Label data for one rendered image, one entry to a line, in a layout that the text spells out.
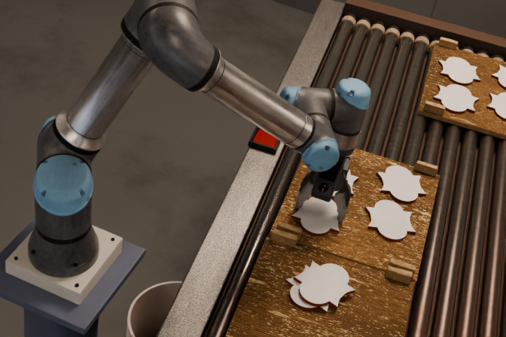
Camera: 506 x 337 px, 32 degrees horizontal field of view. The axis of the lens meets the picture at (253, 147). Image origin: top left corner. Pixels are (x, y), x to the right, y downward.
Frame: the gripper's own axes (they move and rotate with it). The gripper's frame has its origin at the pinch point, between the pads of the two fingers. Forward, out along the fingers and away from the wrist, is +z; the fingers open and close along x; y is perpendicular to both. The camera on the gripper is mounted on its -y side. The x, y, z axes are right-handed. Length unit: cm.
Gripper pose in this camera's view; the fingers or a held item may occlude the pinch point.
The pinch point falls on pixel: (318, 214)
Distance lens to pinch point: 209.7
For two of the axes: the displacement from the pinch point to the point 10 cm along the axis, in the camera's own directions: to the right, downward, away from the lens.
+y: 2.8, -5.2, 8.1
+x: -9.4, -3.0, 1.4
